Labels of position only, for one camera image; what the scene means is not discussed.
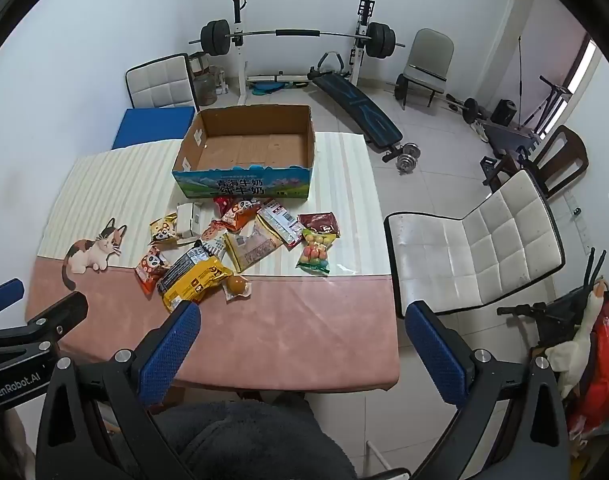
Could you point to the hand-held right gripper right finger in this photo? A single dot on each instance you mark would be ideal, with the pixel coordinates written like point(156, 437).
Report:
point(434, 360)

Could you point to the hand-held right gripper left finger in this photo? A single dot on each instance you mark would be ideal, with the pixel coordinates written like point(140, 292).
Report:
point(169, 355)

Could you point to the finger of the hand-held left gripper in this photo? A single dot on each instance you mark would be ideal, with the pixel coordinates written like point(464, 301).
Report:
point(4, 294)
point(59, 315)

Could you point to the yellow and black snack packet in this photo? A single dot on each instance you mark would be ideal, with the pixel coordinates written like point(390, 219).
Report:
point(197, 277)

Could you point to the red panda snack packet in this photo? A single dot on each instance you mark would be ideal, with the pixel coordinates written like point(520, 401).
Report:
point(239, 210)
point(150, 267)

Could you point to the braised egg packet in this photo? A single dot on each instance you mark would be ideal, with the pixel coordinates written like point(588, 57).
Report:
point(236, 286)

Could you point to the white grey snack packet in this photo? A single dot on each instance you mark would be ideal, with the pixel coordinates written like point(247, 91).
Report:
point(208, 248)

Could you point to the yellow panda snack packet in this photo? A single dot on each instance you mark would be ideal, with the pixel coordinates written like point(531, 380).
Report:
point(162, 230)

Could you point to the clear brown snack packet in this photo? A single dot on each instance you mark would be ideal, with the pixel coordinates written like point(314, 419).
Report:
point(252, 250)

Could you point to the colourful candy ball packet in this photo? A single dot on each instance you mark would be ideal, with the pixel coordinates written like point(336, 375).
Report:
point(314, 252)

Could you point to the cardboard box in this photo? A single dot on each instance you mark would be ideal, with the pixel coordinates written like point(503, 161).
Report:
point(244, 187)

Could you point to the striped pink cat tablecloth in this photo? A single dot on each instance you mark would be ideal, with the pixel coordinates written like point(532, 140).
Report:
point(284, 330)

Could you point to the person's dark fleece clothing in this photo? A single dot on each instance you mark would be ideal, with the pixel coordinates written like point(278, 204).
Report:
point(254, 445)

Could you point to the white padded chair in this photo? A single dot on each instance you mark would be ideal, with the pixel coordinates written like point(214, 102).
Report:
point(484, 245)
point(157, 82)

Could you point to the small white box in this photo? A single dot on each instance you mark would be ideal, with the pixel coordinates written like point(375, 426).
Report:
point(187, 217)

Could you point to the white goose plush toy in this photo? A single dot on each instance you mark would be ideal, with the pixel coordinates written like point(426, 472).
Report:
point(582, 340)

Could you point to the red bag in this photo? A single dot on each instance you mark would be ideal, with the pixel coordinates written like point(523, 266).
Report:
point(604, 370)

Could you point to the red white striped snack packet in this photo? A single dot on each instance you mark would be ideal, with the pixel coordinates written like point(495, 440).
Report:
point(282, 222)

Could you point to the dark red snack packet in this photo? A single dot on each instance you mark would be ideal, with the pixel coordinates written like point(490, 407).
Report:
point(319, 221)

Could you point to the metal dumbbell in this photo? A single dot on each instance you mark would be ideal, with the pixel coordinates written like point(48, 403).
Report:
point(409, 157)

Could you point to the blue cushion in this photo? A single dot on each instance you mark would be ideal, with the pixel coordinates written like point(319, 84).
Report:
point(149, 125)

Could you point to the brown wooden chair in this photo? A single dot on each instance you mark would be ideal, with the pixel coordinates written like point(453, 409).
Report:
point(567, 152)

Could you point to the short barbell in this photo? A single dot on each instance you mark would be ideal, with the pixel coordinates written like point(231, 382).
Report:
point(469, 110)

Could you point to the black speaker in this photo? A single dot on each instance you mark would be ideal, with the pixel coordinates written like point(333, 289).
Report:
point(503, 112)

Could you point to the black sit-up bench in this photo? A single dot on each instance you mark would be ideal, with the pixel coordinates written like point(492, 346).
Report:
point(364, 110)

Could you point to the clear jar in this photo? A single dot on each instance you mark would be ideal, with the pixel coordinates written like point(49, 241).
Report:
point(204, 82)

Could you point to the black tripod stand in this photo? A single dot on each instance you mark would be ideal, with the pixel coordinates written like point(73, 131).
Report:
point(549, 105)

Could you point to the teal exercise pad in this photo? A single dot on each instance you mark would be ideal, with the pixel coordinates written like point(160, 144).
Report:
point(265, 87)

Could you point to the weight bench with barbell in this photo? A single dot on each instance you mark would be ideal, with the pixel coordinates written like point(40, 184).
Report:
point(239, 75)

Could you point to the grey folding chair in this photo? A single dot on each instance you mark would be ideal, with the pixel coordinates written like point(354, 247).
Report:
point(429, 55)

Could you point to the window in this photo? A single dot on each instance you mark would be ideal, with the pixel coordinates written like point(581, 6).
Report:
point(584, 65)

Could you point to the long barbell with black plates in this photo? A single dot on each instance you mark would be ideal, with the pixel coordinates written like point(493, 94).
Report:
point(294, 33)

